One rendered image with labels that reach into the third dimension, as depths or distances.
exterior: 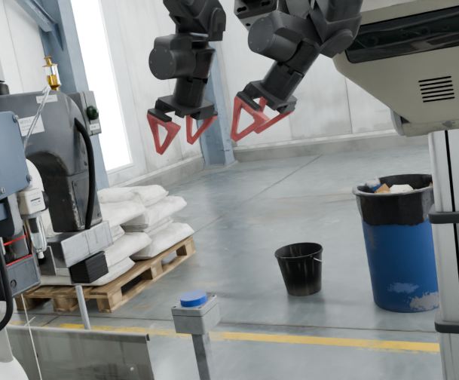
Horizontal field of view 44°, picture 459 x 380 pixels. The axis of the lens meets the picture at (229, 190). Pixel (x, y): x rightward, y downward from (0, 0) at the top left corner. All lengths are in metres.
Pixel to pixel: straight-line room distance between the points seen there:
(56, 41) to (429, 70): 6.15
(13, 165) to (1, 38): 6.01
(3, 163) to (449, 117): 0.89
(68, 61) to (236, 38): 3.52
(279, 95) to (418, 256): 2.15
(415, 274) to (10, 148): 2.58
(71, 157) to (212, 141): 8.59
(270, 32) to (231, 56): 8.76
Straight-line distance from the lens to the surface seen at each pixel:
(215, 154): 9.70
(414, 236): 3.00
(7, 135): 0.70
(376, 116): 8.96
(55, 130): 1.11
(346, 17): 0.91
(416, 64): 1.15
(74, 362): 1.63
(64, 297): 4.03
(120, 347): 1.50
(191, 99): 1.04
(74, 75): 6.81
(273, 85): 0.97
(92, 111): 1.17
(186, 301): 1.27
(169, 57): 0.96
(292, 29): 0.91
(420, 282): 3.09
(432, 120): 1.26
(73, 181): 1.13
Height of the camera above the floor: 1.29
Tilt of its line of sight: 10 degrees down
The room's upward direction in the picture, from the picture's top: 10 degrees counter-clockwise
